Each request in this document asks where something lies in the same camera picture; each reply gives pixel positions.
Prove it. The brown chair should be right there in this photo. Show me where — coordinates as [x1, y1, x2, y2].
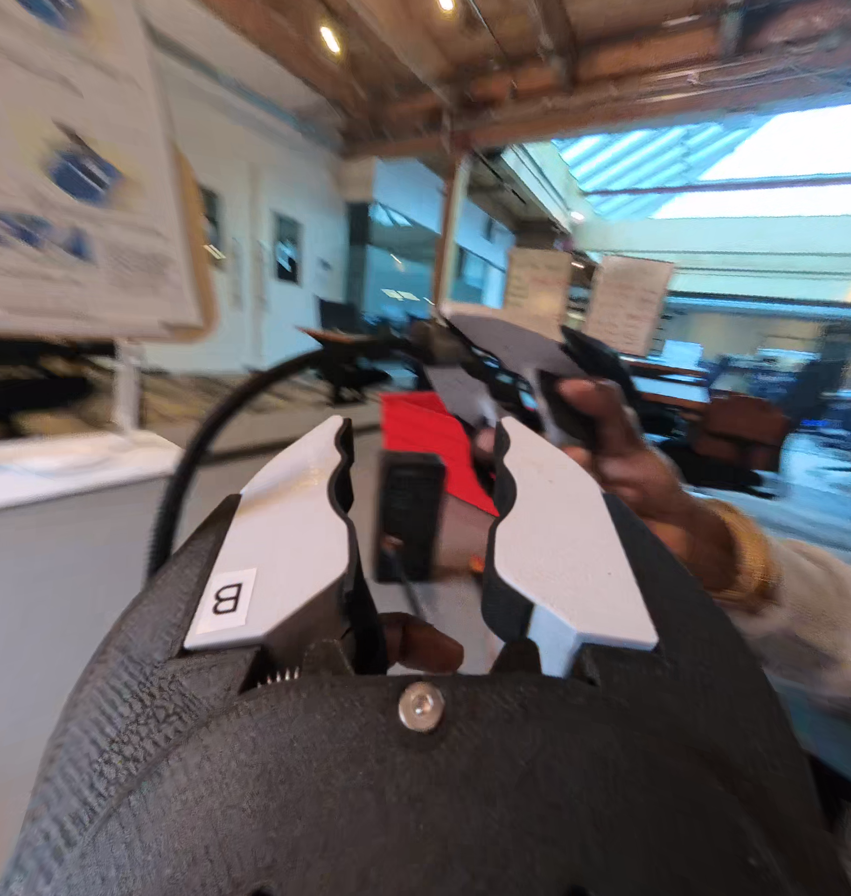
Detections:
[691, 392, 794, 477]

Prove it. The black usb cable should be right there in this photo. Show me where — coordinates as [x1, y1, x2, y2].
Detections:
[147, 318, 472, 582]

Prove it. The whiteboard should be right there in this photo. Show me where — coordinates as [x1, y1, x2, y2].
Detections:
[502, 246, 573, 337]
[585, 255, 675, 358]

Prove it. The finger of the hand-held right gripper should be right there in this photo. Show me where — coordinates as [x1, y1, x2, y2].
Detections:
[445, 313, 589, 443]
[424, 363, 501, 429]

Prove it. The red plastic bin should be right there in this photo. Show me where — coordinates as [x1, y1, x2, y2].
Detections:
[380, 391, 500, 519]

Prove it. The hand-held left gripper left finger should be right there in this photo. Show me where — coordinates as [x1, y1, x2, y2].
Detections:
[182, 416, 390, 676]

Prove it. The person's right forearm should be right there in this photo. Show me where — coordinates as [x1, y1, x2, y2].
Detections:
[719, 539, 851, 757]

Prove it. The instruction poster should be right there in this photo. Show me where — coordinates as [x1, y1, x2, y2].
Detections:
[0, 0, 206, 344]

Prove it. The wooden poster board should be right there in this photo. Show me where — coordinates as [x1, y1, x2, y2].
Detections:
[167, 140, 220, 344]

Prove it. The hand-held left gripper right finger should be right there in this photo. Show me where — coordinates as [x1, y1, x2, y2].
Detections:
[481, 416, 659, 679]

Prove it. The person's left hand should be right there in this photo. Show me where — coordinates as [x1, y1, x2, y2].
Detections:
[382, 611, 466, 675]

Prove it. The person's right hand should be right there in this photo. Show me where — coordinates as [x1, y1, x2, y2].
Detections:
[473, 378, 731, 596]

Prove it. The black usb hub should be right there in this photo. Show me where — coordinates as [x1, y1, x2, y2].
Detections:
[375, 450, 447, 583]

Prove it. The orange-tipped black cable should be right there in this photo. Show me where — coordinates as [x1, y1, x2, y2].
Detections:
[384, 535, 430, 620]

